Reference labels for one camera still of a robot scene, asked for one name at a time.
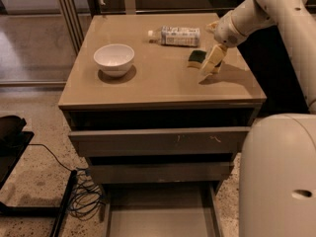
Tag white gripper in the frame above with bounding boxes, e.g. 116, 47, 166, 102
199, 11, 247, 76

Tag green and yellow sponge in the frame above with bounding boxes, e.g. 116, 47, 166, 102
188, 50, 206, 69

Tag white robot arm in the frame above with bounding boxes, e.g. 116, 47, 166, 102
200, 0, 316, 237

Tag grey drawer cabinet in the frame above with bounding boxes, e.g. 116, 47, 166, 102
57, 13, 267, 196

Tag grey top drawer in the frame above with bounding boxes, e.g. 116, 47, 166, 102
69, 126, 250, 157

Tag grey drawer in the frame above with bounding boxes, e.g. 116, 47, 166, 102
69, 126, 250, 157
90, 162, 234, 184
102, 183, 223, 237

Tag grey middle drawer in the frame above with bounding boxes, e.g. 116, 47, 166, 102
90, 162, 234, 184

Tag grey bottom drawer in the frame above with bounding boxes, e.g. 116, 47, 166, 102
102, 183, 223, 237

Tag clear plastic labelled bottle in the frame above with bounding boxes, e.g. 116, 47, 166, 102
147, 26, 200, 47

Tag white ceramic bowl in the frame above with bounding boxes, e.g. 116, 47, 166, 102
94, 43, 134, 78

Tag black round object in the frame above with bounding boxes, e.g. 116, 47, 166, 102
0, 116, 27, 143

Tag metal railing frame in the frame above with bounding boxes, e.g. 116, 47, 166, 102
52, 0, 258, 54

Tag black and blue cables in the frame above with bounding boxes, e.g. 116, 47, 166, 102
28, 143, 107, 221

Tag black stand frame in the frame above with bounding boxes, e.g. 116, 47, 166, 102
0, 131, 77, 237

